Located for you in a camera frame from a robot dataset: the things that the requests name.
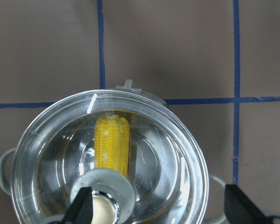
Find steel pot pale green handles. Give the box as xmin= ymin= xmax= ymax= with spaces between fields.
xmin=0 ymin=80 xmax=225 ymax=224

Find glass pot lid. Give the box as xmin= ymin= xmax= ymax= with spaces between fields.
xmin=11 ymin=90 xmax=209 ymax=224

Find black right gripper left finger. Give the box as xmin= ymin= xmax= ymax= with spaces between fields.
xmin=62 ymin=187 xmax=93 ymax=222

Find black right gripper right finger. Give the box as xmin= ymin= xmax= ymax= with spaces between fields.
xmin=224 ymin=184 xmax=272 ymax=224

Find yellow corn cob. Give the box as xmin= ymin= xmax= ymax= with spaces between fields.
xmin=94 ymin=114 xmax=130 ymax=177

